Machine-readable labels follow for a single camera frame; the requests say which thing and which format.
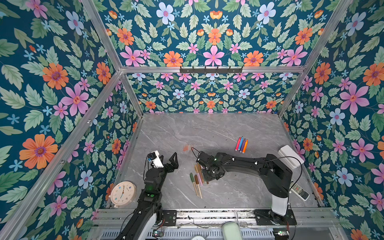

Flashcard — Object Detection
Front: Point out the orange marker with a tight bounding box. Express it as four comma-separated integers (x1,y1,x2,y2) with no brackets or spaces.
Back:
242,140,249,154

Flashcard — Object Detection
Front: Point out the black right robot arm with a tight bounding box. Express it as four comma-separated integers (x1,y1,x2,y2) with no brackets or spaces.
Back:
197,152,293,225

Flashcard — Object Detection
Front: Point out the pale green rounded object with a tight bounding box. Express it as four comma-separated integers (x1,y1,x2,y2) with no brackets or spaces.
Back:
222,222,243,240

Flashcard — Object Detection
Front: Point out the beige round alarm clock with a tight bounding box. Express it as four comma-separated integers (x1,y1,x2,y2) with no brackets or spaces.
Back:
109,181,137,209

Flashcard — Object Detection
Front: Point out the black wall hook rail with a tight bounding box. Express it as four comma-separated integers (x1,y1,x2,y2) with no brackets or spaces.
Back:
179,66,243,75

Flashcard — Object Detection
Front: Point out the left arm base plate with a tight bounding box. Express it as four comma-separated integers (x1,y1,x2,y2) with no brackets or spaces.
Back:
155,210,178,227

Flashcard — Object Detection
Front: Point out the tan cap pink pen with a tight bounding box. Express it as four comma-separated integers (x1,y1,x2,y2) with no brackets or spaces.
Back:
194,165,203,186

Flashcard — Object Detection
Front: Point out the pink highlighter marker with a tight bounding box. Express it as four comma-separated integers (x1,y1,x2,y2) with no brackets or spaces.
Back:
235,137,242,151

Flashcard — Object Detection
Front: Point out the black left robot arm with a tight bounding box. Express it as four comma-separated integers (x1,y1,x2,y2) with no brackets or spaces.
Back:
116,151,179,240

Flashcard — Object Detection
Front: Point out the green cap beige pen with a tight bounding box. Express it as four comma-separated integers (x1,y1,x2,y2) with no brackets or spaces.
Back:
190,173,200,197

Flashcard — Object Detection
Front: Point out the purple marker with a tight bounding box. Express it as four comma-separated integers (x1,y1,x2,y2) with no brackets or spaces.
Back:
240,138,246,153

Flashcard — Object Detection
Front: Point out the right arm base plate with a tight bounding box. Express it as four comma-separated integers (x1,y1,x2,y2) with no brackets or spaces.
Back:
253,209,297,226

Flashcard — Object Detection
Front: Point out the white rectangular box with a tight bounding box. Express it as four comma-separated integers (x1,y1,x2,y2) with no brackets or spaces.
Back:
278,145,304,170

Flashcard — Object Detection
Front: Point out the brown cap beige pen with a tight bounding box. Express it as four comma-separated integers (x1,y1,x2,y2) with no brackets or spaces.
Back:
194,175,203,199

